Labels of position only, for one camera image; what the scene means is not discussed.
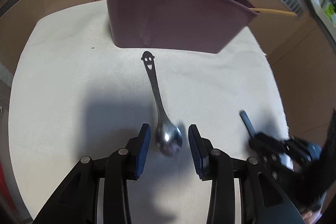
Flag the black-handled spoon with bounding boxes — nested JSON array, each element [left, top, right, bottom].
[[239, 110, 257, 139]]

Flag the smiley-handle metal spoon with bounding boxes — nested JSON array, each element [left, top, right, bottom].
[[141, 51, 183, 156]]

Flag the white cloth mat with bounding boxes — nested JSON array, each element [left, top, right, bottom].
[[9, 1, 288, 217]]

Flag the maroon utensil caddy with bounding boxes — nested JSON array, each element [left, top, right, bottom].
[[106, 0, 258, 53]]

